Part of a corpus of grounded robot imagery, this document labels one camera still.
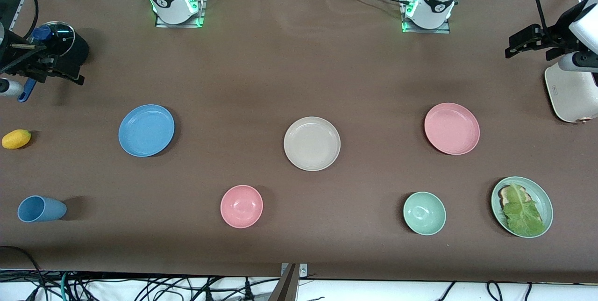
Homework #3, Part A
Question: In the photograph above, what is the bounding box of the green bowl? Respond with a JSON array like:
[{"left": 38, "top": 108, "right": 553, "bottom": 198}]
[{"left": 403, "top": 192, "right": 447, "bottom": 236}]

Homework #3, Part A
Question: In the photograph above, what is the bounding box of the yellow lemon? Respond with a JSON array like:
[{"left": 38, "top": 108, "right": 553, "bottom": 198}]
[{"left": 1, "top": 129, "right": 32, "bottom": 150}]

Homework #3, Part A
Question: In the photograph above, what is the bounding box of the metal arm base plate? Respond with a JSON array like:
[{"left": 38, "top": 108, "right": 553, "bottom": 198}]
[
  {"left": 154, "top": 0, "right": 206, "bottom": 28},
  {"left": 402, "top": 0, "right": 451, "bottom": 34}
]

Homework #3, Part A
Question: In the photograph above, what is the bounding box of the brown table cover sheet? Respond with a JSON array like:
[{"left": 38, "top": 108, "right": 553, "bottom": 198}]
[{"left": 0, "top": 0, "right": 598, "bottom": 284}]

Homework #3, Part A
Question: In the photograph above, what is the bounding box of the beige plate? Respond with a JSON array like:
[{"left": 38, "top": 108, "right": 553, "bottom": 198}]
[{"left": 284, "top": 116, "right": 341, "bottom": 172}]

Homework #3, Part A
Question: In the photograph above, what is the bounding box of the white toaster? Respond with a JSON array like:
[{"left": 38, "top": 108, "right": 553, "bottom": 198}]
[{"left": 544, "top": 60, "right": 598, "bottom": 124}]

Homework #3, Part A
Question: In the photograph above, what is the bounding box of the blue cup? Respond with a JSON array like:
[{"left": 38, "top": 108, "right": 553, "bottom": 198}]
[{"left": 17, "top": 195, "right": 67, "bottom": 223}]

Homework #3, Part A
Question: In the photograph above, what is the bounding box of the green lettuce leaf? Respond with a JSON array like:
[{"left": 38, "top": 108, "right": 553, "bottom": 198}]
[{"left": 502, "top": 183, "right": 546, "bottom": 237}]

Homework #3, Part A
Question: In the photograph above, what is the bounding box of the small metal bracket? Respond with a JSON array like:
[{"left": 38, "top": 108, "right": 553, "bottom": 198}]
[{"left": 280, "top": 264, "right": 309, "bottom": 277}]

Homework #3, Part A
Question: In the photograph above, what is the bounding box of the black pot with blue handle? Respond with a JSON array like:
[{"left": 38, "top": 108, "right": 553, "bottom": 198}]
[{"left": 18, "top": 23, "right": 90, "bottom": 103}]

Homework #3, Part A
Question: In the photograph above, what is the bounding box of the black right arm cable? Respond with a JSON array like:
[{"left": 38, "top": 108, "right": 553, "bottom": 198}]
[{"left": 21, "top": 0, "right": 40, "bottom": 42}]

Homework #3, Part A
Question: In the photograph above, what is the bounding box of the blue plate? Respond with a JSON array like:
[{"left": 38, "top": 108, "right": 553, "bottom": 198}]
[{"left": 118, "top": 104, "right": 175, "bottom": 158}]

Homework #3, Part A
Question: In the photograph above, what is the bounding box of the toasted bread slice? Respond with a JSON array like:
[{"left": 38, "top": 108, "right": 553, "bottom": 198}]
[{"left": 498, "top": 186, "right": 531, "bottom": 208}]

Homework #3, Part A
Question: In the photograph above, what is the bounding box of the black floor cable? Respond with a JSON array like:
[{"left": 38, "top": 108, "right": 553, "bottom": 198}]
[{"left": 0, "top": 245, "right": 46, "bottom": 301}]

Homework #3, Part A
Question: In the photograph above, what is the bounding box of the aluminium frame rail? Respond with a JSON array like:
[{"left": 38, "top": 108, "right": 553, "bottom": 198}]
[{"left": 8, "top": 0, "right": 47, "bottom": 31}]

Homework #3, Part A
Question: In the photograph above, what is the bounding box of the brown wooden post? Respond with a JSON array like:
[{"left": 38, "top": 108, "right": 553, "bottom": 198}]
[{"left": 269, "top": 264, "right": 299, "bottom": 301}]

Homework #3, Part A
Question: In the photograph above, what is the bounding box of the pink plate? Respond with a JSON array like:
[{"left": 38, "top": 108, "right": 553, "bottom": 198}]
[{"left": 424, "top": 102, "right": 481, "bottom": 156}]

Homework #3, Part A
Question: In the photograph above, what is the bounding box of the green plate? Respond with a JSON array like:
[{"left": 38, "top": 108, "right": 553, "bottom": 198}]
[{"left": 491, "top": 176, "right": 554, "bottom": 238}]

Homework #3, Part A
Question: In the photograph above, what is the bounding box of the pink bowl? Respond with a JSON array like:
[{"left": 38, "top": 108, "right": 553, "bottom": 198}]
[{"left": 220, "top": 185, "right": 263, "bottom": 229}]

